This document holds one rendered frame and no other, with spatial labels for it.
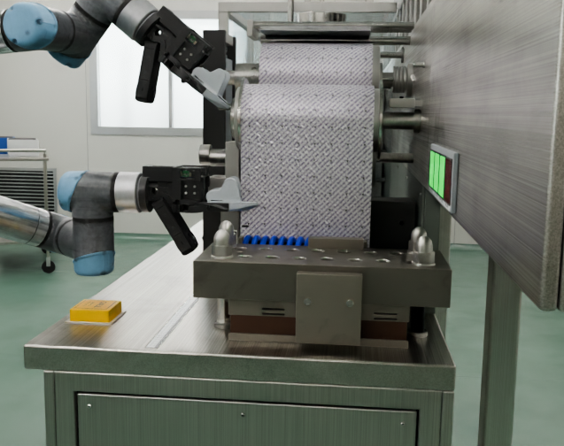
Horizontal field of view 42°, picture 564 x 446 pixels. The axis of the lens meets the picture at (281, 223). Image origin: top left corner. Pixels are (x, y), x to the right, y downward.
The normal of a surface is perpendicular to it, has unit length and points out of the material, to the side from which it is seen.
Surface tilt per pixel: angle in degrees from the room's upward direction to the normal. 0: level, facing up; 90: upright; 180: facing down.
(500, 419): 90
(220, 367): 90
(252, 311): 90
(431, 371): 90
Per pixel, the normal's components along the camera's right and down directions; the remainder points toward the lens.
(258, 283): -0.10, 0.15
